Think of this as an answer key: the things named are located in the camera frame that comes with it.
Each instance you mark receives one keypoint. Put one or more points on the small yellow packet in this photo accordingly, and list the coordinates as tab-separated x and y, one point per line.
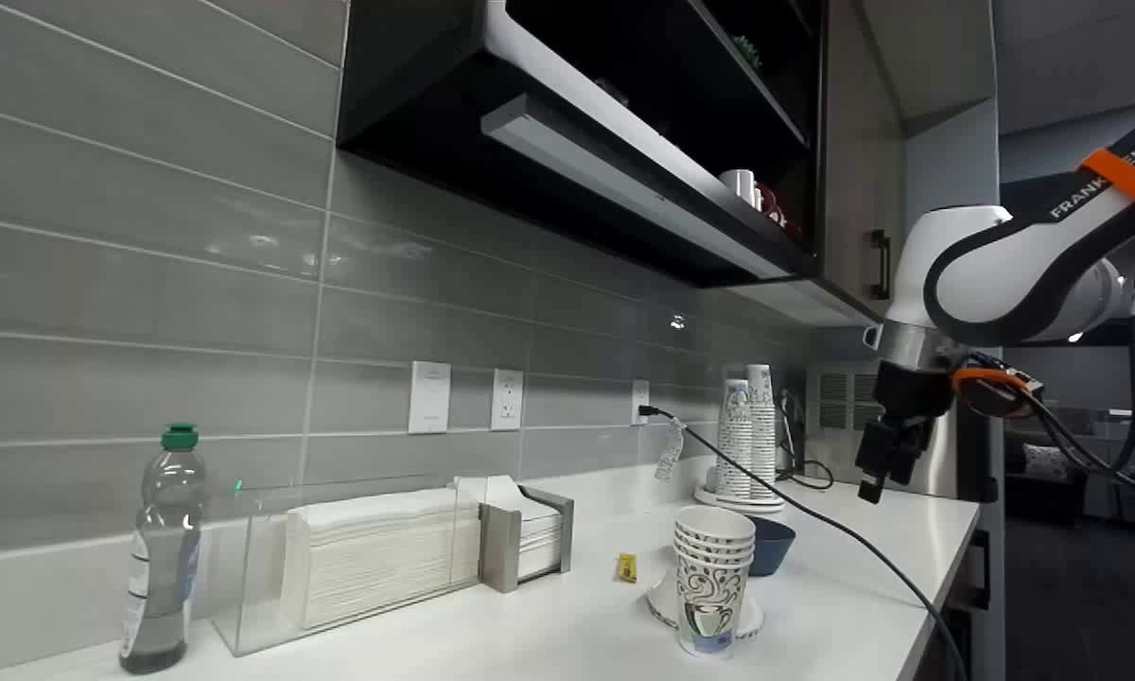
625	571

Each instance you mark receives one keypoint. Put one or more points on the white mug on shelf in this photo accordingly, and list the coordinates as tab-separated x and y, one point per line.
744	182

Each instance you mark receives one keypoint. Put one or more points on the grey metal napkin holder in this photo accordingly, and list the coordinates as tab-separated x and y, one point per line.
526	539

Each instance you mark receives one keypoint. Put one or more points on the blue bowl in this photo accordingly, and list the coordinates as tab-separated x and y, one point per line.
772	539

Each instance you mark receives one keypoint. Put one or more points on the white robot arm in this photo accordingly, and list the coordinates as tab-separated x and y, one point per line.
981	278

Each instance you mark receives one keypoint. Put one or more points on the clear plastic water bottle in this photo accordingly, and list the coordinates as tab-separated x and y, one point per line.
164	554

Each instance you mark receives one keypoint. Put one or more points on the tall stack of white cups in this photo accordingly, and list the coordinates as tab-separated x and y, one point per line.
748	433

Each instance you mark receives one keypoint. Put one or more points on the black wall cabinet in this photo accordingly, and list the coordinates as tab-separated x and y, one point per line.
678	89

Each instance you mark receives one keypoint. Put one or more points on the clear acrylic napkin box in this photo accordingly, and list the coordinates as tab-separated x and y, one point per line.
300	567

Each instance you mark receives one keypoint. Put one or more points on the white wall outlet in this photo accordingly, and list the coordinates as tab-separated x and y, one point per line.
428	399
504	399

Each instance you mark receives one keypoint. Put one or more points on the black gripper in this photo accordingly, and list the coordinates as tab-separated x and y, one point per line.
894	442

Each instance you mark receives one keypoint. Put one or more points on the under-cabinet light bar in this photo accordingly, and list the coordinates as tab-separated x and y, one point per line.
565	151

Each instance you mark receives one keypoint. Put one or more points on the stack of patterned paper cups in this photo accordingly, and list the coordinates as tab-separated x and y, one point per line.
711	571

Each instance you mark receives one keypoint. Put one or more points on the white wall outlet middle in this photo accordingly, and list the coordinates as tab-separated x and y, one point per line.
504	399

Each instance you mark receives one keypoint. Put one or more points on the white wall outlet left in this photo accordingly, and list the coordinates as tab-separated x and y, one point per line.
428	399

